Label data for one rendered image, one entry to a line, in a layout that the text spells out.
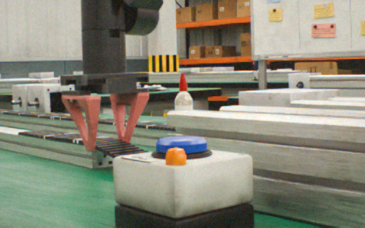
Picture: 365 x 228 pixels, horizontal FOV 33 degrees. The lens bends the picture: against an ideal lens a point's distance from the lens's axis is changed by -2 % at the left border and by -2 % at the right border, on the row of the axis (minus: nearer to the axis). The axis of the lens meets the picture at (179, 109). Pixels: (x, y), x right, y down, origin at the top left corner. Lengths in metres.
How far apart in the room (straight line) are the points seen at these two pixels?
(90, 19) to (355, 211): 0.44
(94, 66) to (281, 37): 3.36
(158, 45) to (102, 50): 8.20
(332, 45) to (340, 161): 3.42
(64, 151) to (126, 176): 0.42
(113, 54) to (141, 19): 0.08
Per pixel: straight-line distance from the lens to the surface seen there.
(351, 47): 3.83
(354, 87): 2.37
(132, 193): 0.47
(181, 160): 0.44
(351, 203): 0.48
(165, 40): 8.77
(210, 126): 0.58
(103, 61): 0.78
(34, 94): 1.64
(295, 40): 4.04
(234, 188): 0.47
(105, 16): 0.79
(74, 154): 0.87
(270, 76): 5.10
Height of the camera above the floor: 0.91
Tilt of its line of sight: 4 degrees down
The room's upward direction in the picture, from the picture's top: 2 degrees counter-clockwise
